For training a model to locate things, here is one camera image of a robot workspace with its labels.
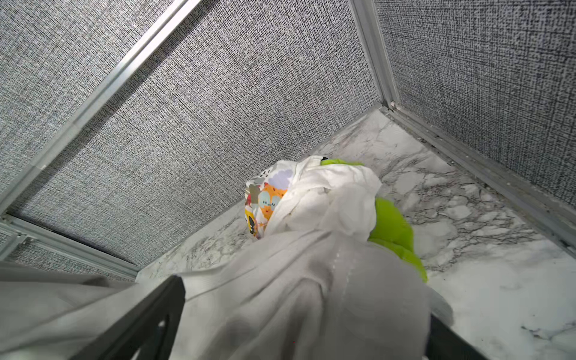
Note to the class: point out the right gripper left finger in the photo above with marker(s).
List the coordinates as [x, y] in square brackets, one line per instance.
[148, 331]

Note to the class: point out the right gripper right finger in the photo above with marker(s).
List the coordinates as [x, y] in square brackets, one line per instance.
[444, 344]

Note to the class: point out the grey cloth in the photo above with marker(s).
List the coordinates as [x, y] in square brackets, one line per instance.
[294, 295]

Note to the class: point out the lime green cloth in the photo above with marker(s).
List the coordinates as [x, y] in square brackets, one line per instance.
[391, 231]

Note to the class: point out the white cloth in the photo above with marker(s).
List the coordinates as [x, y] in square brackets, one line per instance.
[334, 197]

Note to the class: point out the colourful patterned cloth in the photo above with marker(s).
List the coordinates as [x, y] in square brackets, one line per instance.
[264, 192]

